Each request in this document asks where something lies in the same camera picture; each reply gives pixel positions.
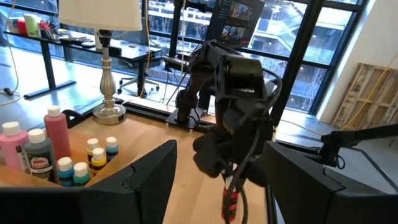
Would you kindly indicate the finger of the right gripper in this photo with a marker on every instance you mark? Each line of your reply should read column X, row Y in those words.
column 256, row 172
column 208, row 155

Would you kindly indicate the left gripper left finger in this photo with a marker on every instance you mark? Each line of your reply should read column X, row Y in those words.
column 155, row 180

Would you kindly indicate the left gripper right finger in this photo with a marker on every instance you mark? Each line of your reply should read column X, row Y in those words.
column 295, row 186

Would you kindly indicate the turquoise paint bottle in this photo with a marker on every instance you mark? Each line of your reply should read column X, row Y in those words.
column 112, row 147

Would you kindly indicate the yellow paint bottle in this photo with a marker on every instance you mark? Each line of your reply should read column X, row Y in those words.
column 92, row 145
column 99, row 160

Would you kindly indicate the green paint bottle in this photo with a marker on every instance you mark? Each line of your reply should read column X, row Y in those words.
column 81, row 174

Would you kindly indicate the blue paint bottle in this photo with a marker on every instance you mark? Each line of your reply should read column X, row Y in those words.
column 65, row 171

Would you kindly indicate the tall coral paint bottle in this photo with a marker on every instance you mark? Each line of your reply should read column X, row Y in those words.
column 57, row 133

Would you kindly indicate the tall grey paint bottle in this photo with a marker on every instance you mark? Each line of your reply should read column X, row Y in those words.
column 40, row 158

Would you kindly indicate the tall pink paint bottle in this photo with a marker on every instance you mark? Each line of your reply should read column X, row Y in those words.
column 11, row 146

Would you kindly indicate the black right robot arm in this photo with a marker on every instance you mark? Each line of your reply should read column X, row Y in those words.
column 236, row 74

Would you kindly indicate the orange translucent bin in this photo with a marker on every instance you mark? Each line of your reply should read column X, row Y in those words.
column 77, row 146

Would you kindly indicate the black computer monitor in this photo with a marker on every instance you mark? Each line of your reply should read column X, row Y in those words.
column 236, row 21

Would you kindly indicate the wooden pallet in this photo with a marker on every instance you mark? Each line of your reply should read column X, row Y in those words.
column 357, row 93

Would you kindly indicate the silver lamp with white shade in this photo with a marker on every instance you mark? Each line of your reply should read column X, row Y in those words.
column 107, row 77

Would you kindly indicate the black standing desk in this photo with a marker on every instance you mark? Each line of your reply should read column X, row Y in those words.
column 130, row 53

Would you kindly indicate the red desk tools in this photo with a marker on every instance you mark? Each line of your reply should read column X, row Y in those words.
column 46, row 27

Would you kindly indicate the green plastic cup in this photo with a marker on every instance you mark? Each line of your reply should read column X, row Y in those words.
column 32, row 25

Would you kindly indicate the red container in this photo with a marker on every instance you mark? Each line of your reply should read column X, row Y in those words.
column 21, row 27

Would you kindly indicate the white container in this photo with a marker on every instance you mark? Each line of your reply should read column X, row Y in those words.
column 12, row 25

